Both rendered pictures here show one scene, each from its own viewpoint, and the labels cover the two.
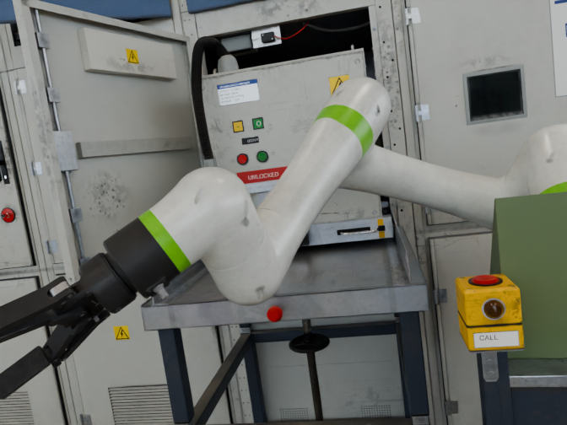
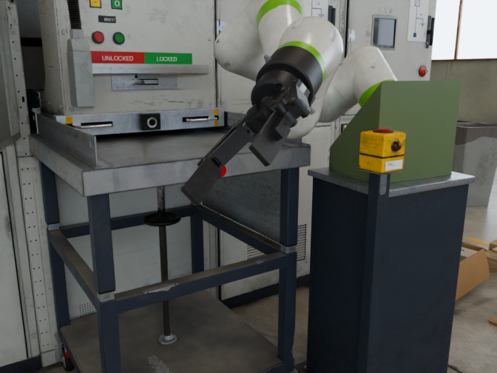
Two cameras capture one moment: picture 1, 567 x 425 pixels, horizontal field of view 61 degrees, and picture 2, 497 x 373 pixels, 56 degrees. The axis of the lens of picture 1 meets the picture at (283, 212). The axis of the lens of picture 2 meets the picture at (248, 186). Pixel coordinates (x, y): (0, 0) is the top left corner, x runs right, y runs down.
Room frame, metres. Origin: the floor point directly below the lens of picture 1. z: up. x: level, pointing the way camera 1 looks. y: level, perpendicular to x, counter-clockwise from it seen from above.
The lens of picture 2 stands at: (0.13, 0.75, 1.04)
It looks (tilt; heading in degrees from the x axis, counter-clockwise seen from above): 14 degrees down; 316
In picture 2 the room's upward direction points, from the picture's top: straight up
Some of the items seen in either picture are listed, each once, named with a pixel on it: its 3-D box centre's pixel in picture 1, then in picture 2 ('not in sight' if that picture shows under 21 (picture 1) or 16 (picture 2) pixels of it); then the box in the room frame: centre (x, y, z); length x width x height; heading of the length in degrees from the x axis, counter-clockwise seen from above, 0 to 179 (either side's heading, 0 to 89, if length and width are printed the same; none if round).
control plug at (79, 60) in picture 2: not in sight; (80, 73); (1.36, 0.18, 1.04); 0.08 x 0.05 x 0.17; 169
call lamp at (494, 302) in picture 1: (494, 309); (397, 146); (0.68, -0.29, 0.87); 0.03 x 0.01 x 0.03; 79
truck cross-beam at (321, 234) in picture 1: (299, 234); (146, 121); (1.41, -0.04, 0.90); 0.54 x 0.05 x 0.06; 79
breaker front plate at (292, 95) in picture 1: (287, 149); (143, 35); (1.39, -0.04, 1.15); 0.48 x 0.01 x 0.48; 79
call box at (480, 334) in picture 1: (488, 311); (381, 151); (0.73, -0.30, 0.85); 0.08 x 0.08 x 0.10; 79
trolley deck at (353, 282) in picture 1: (299, 267); (158, 148); (1.32, -0.02, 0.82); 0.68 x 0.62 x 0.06; 169
